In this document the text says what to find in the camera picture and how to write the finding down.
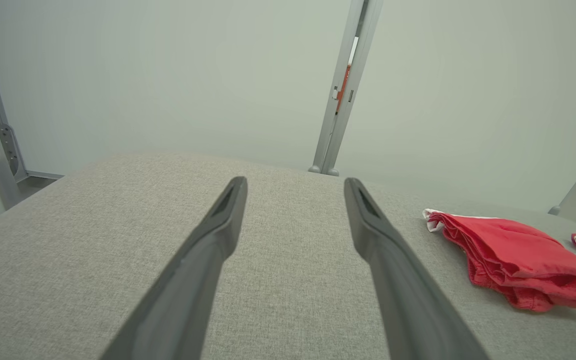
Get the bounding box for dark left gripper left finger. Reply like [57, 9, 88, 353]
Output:
[99, 176, 249, 360]

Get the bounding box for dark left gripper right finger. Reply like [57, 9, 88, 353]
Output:
[344, 177, 491, 360]

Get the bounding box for red shorts with white stripe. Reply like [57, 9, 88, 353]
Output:
[422, 208, 576, 314]

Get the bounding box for orange strip behind partition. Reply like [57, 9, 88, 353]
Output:
[337, 64, 352, 115]

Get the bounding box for grey partition post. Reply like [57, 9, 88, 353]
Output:
[325, 0, 385, 177]
[309, 0, 367, 176]

